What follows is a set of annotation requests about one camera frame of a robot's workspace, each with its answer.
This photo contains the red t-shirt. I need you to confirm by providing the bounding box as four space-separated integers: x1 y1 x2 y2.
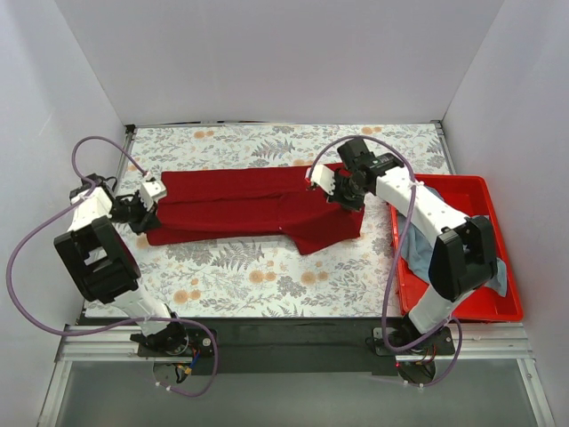
147 166 364 255

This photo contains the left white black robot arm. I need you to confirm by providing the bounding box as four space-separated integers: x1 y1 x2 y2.
54 179 188 353

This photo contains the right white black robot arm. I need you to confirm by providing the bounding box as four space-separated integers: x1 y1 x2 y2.
306 135 499 338

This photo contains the grey-blue t-shirt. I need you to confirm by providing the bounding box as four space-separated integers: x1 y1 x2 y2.
397 186 507 302

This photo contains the red plastic bin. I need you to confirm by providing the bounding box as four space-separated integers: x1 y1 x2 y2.
390 174 524 322

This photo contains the floral patterned table mat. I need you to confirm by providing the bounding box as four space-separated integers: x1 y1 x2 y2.
117 124 450 318

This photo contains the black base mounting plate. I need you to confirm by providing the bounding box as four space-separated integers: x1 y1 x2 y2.
201 318 397 375

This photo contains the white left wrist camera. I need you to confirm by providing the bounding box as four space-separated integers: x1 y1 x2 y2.
139 179 167 210

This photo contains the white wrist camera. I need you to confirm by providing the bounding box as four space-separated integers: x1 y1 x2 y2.
139 179 167 210
306 165 335 196

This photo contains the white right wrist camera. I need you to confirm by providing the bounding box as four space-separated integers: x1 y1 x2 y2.
306 165 335 196

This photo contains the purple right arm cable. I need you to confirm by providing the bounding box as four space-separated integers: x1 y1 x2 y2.
304 135 463 389

